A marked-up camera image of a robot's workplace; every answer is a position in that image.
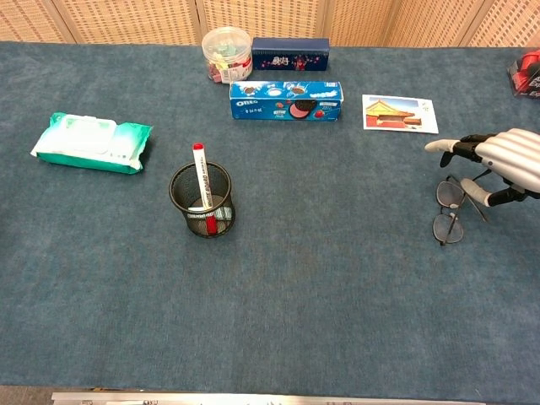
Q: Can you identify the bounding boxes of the blue Oreo cookie box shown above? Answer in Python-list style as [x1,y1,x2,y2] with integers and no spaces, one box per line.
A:
[229,80,344,122]

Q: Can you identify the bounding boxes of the red black plastic package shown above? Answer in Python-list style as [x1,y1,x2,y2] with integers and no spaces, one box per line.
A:
[506,48,540,100]

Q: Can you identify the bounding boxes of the black mesh pen holder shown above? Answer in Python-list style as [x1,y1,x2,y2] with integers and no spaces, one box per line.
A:
[169,161,238,239]

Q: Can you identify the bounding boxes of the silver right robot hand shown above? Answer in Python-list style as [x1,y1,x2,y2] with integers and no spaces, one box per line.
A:
[424,127,540,208]

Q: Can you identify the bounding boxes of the blue felt table cloth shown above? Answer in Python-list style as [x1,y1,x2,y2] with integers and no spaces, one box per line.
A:
[0,40,540,404]

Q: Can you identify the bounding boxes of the clear plastic jar white lid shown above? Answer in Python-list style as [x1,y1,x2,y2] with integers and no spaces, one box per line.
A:
[201,26,254,84]

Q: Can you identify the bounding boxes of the palace picture postcard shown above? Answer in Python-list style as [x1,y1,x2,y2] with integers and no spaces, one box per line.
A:
[361,94,440,135]

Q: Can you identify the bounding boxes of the wooden rattan folding screen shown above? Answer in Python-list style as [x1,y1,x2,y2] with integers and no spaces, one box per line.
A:
[0,0,540,48]

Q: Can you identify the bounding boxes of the red cap whiteboard marker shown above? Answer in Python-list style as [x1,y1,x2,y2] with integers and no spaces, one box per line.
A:
[192,143,219,235]

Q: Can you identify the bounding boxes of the dark blue rectangular box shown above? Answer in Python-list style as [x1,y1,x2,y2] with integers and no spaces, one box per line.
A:
[251,37,331,73]

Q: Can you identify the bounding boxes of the green white wet wipes pack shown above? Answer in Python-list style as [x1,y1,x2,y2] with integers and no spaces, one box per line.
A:
[30,111,154,176]

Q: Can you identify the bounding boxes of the thin-framed eyeglasses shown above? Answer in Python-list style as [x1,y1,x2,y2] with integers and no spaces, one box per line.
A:
[432,168,493,247]

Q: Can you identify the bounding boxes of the aluminium rail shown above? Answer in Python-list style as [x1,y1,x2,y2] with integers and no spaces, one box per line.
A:
[51,391,486,405]

